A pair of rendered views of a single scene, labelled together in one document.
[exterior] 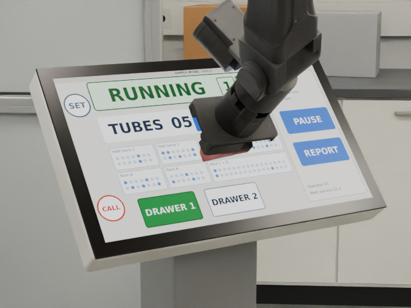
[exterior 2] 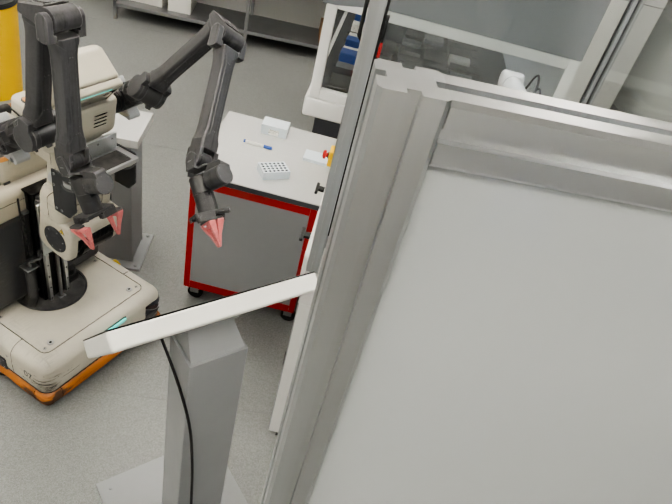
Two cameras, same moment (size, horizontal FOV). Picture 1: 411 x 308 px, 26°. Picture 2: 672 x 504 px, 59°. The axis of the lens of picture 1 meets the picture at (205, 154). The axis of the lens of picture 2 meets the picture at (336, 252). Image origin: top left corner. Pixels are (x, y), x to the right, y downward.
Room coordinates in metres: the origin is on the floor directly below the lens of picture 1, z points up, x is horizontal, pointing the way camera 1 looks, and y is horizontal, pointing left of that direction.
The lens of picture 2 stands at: (2.43, 0.04, 2.17)
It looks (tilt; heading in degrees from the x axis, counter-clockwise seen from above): 38 degrees down; 167
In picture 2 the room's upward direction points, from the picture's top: 15 degrees clockwise
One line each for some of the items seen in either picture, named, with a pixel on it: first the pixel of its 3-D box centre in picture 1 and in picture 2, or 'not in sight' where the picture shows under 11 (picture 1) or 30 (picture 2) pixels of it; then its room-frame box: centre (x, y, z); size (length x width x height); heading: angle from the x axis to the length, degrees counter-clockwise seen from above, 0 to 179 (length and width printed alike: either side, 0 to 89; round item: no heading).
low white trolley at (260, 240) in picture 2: not in sight; (260, 219); (0.02, 0.16, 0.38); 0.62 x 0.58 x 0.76; 169
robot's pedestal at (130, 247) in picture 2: not in sight; (116, 190); (-0.06, -0.56, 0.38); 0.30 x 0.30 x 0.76; 87
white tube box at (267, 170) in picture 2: not in sight; (273, 170); (0.19, 0.17, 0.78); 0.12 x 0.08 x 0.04; 110
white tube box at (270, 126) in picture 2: not in sight; (275, 127); (-0.20, 0.17, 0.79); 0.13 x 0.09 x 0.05; 80
